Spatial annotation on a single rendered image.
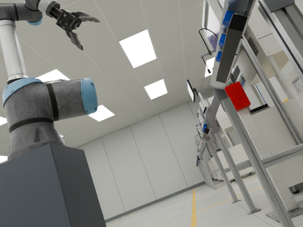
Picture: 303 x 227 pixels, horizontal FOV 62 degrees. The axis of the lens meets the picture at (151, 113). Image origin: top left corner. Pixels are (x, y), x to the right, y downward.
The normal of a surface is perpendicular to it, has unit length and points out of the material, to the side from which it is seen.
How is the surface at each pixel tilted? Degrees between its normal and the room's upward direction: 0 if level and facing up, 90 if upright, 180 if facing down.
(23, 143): 72
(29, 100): 92
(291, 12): 90
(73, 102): 126
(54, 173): 90
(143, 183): 90
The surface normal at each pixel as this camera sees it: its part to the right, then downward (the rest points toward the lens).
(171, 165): -0.16, -0.24
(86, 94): 0.50, -0.03
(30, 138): 0.07, -0.61
